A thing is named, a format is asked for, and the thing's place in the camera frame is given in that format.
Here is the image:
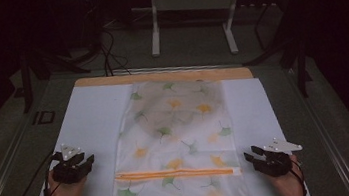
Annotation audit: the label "metal floor strip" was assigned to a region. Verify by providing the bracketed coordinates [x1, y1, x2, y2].
[111, 53, 244, 83]

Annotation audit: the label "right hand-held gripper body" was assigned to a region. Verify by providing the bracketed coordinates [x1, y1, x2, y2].
[251, 134, 307, 181]

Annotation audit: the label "black floor cables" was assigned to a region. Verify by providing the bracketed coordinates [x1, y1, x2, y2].
[97, 25, 133, 80]

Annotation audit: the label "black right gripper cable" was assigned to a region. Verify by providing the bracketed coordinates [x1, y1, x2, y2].
[288, 158, 309, 196]

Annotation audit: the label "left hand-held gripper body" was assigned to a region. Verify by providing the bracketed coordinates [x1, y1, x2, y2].
[48, 140, 95, 187]

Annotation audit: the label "person's right hand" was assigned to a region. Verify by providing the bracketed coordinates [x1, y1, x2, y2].
[266, 153, 306, 196]

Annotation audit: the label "leaf print mesh laundry bag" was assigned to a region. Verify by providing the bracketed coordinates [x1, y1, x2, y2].
[96, 70, 249, 196]

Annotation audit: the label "black rectangular floor frame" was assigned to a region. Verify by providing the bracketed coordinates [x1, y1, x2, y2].
[30, 109, 58, 127]

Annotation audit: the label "black metal stand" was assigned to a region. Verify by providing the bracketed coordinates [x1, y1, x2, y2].
[236, 0, 316, 106]
[14, 34, 97, 115]

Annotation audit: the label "white table mat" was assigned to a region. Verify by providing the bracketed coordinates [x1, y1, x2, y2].
[16, 59, 311, 196]

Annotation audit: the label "person's left hand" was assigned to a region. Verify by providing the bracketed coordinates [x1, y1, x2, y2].
[45, 165, 89, 196]

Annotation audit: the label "white metal desk frame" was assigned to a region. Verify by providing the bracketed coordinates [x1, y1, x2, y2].
[144, 0, 289, 65]

